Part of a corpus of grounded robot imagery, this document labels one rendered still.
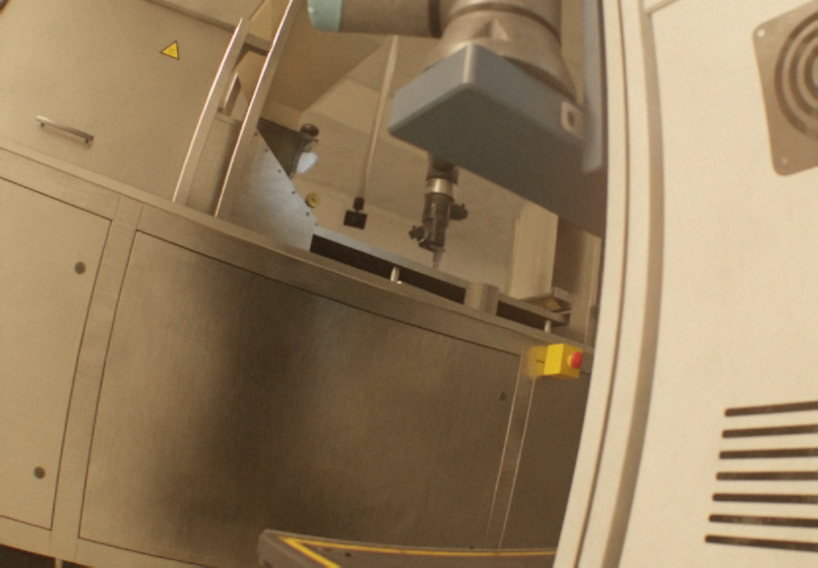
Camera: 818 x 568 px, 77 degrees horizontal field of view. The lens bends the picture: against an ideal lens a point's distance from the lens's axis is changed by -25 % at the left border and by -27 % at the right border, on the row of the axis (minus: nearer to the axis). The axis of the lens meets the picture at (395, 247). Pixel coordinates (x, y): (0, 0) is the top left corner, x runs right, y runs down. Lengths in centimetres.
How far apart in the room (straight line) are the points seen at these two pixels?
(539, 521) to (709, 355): 123
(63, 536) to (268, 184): 95
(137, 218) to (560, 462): 111
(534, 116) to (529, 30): 12
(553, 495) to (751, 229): 127
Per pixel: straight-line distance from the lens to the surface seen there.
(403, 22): 83
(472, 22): 74
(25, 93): 143
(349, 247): 159
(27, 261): 112
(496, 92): 65
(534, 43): 72
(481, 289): 154
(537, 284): 203
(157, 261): 114
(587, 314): 192
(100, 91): 143
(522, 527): 155
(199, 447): 115
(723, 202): 42
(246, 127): 145
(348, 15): 84
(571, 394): 162
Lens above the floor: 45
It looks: 19 degrees up
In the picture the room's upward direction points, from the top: 11 degrees clockwise
